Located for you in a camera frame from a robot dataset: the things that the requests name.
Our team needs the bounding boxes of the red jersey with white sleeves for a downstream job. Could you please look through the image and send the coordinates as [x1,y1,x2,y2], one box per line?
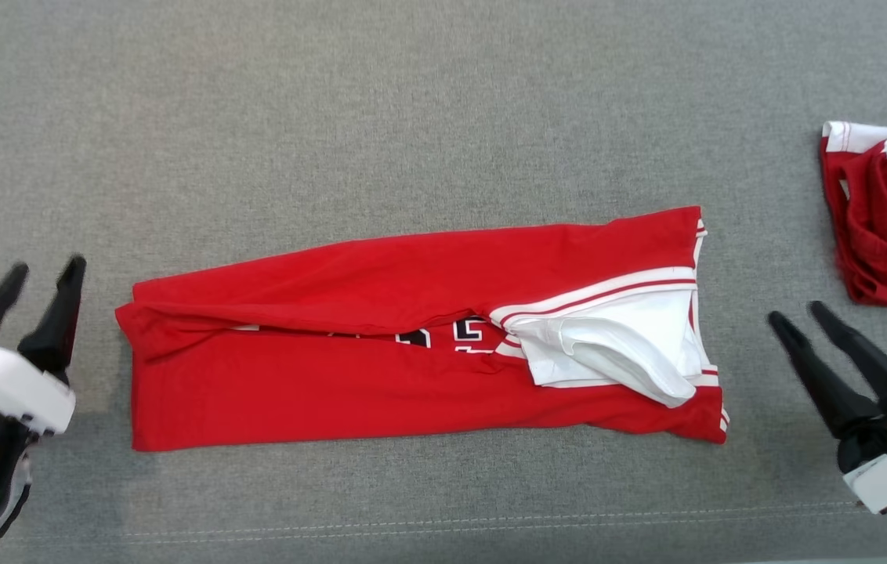
[114,205,730,454]

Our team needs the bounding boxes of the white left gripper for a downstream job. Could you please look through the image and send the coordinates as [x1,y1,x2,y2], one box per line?
[0,255,88,436]

